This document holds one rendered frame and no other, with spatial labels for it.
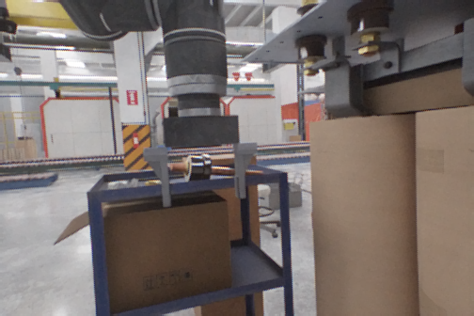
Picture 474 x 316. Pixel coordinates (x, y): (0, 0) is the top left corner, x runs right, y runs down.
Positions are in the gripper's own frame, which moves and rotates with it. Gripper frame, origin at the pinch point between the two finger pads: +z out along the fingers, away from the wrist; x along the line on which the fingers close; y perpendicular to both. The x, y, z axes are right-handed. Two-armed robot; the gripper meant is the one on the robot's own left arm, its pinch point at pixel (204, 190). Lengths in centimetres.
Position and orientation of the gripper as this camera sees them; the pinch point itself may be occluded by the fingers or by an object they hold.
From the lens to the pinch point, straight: 56.2
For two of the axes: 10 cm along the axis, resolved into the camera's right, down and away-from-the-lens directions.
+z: 0.5, 10.0, 0.8
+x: 9.7, -0.7, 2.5
